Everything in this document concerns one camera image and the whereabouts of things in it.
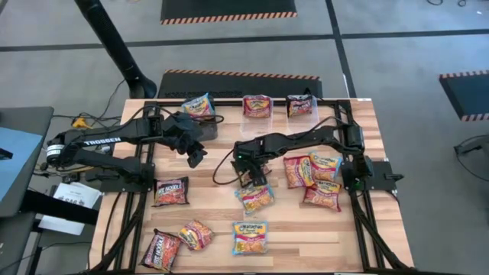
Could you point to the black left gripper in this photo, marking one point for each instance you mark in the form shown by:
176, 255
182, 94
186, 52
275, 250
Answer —
181, 131

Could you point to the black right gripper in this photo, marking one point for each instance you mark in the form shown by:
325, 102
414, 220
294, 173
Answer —
248, 153

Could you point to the blue Maruchan ramen packet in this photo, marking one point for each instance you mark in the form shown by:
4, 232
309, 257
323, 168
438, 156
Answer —
250, 238
198, 107
255, 198
324, 166

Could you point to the red Maruchan ramen packet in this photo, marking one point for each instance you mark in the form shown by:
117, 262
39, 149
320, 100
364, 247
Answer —
322, 196
258, 107
296, 173
196, 235

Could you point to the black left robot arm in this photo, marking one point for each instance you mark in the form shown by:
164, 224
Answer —
99, 142

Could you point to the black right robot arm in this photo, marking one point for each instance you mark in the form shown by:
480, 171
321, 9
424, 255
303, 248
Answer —
305, 139

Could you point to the dark grey plastic bin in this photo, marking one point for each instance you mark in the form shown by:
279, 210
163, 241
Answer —
210, 133

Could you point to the clear plastic bin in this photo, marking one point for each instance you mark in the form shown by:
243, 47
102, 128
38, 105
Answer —
248, 130
296, 124

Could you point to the black striped-edge floor mat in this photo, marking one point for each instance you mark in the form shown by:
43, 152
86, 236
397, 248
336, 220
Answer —
470, 95
237, 86
229, 9

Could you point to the yellow power plug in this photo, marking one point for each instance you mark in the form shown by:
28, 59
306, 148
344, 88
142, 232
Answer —
80, 122

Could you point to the white printed paper sheet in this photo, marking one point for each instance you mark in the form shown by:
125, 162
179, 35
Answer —
76, 195

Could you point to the black round pole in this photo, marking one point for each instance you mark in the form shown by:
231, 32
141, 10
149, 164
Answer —
114, 46

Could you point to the grey desk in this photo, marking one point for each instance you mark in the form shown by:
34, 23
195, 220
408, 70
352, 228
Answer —
38, 118

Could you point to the blue desk pad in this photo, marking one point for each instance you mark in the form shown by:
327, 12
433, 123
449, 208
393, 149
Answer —
19, 160

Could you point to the small black desk device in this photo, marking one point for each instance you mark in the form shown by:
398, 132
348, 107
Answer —
5, 153

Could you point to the black chair base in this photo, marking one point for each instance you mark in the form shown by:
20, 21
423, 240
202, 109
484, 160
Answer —
477, 147

